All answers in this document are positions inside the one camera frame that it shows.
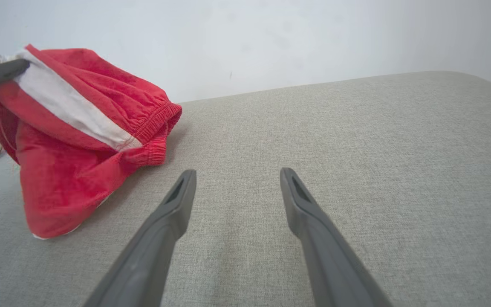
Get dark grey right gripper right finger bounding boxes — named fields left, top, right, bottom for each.
left=280, top=167, right=393, bottom=307

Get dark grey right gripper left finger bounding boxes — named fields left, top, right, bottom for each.
left=83, top=169, right=197, bottom=307

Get red shorts with white stripe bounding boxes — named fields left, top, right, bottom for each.
left=0, top=44, right=183, bottom=240

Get grey fabric sofa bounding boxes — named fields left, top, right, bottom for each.
left=0, top=70, right=491, bottom=307

